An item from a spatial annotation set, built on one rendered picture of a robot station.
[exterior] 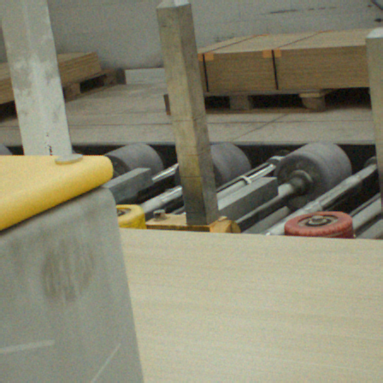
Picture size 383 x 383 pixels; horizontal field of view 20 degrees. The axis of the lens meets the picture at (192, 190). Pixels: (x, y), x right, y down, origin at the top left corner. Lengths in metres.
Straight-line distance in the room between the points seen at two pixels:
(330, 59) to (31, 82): 5.34
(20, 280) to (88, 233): 0.02
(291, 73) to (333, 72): 0.30
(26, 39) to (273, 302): 0.58
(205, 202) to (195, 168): 0.05
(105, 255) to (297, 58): 6.63
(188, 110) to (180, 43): 0.09
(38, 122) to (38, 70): 0.07
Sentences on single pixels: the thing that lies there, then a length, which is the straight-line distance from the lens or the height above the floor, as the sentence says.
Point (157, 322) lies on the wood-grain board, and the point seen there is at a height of 0.90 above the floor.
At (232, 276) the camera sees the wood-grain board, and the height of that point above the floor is 0.90.
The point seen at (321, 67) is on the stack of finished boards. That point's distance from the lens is 6.79.
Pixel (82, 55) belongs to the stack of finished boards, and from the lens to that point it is 8.98.
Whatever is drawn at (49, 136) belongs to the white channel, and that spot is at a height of 1.01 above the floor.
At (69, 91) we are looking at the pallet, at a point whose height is 0.08.
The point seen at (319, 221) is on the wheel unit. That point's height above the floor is 0.91.
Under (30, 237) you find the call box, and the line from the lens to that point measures 0.21.
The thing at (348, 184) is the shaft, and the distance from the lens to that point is 1.80.
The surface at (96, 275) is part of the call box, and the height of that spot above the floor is 1.20.
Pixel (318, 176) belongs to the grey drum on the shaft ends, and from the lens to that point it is 1.86.
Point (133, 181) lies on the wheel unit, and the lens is 1.87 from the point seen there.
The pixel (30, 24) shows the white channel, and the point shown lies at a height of 1.16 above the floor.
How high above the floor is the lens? 1.27
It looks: 14 degrees down
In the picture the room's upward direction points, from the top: 8 degrees counter-clockwise
